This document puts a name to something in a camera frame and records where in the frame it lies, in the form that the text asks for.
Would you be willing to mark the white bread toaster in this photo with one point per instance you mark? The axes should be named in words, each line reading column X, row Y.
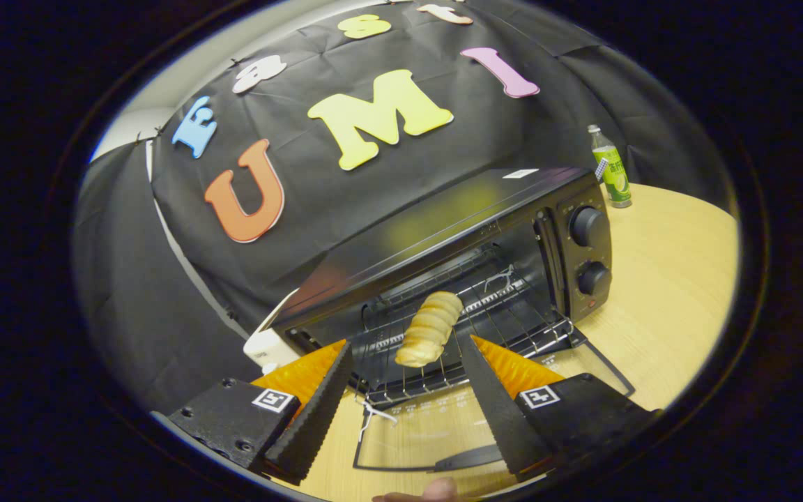
column 265, row 348

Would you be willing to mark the golden bread roll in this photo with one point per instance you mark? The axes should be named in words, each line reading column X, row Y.
column 431, row 328

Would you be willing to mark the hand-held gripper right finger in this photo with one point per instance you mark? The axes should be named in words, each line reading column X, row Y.
column 502, row 411

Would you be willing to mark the striped straw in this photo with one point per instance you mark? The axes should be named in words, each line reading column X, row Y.
column 601, row 168

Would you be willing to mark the black toaster oven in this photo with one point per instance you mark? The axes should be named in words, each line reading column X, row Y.
column 443, row 223

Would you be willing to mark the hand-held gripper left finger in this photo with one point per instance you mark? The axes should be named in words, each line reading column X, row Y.
column 311, row 418

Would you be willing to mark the green drink bottle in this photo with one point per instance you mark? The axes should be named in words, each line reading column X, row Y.
column 614, row 185

